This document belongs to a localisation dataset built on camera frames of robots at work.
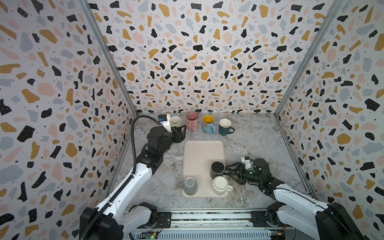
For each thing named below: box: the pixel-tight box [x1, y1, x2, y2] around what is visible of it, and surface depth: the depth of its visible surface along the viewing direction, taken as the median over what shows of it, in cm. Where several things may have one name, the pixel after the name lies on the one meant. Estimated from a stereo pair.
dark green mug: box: [218, 118, 235, 136], surface depth 105 cm
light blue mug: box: [202, 115, 217, 135], surface depth 105 cm
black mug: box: [210, 160, 226, 179], surface depth 84 cm
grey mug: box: [183, 176, 198, 196], surface depth 79 cm
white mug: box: [212, 175, 234, 194], surface depth 80 cm
